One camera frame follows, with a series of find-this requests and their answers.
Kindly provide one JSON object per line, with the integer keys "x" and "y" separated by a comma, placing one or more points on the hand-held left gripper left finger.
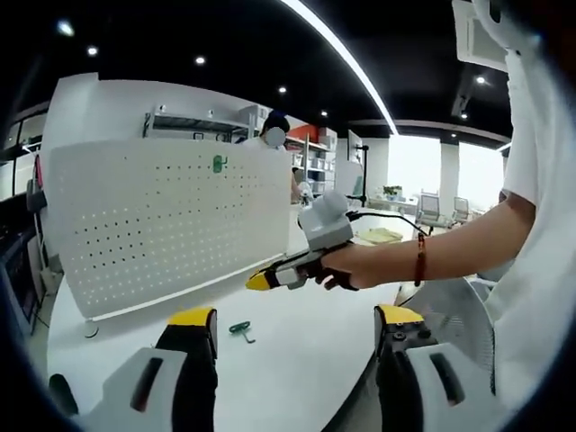
{"x": 189, "y": 373}

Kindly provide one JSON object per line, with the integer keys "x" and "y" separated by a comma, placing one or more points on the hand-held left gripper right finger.
{"x": 400, "y": 373}

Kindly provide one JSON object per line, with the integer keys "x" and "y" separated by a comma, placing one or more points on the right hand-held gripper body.
{"x": 326, "y": 225}

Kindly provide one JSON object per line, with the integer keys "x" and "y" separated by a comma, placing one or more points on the green hook assembly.
{"x": 238, "y": 327}
{"x": 217, "y": 165}

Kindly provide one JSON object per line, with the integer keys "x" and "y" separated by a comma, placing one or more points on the white perforated mounting plate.
{"x": 157, "y": 234}

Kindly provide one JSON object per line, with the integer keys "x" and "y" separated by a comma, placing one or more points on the person's right hand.
{"x": 342, "y": 265}

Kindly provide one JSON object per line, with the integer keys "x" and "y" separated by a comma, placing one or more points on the person's left hand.
{"x": 63, "y": 393}

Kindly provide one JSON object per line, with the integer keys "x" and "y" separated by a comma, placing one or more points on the yellow-green folded cloth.
{"x": 380, "y": 235}

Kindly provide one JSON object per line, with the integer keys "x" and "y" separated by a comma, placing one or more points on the black pole monitor stand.
{"x": 365, "y": 175}

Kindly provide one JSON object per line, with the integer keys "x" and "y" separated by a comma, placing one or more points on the shelf of storage bins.
{"x": 315, "y": 162}

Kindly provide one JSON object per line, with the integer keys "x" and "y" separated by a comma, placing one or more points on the small green potted plant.
{"x": 392, "y": 191}

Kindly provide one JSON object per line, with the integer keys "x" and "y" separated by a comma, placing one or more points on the grey office chair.
{"x": 429, "y": 209}
{"x": 461, "y": 209}

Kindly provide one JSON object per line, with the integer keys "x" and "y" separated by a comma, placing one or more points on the long ceiling light strip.
{"x": 351, "y": 67}

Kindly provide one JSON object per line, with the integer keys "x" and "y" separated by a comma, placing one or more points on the white metal rack shelf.
{"x": 198, "y": 123}

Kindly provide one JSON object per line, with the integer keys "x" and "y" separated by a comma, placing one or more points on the white ceiling air unit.
{"x": 472, "y": 40}

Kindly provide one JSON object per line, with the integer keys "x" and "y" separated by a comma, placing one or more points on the white worn chest device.
{"x": 513, "y": 31}

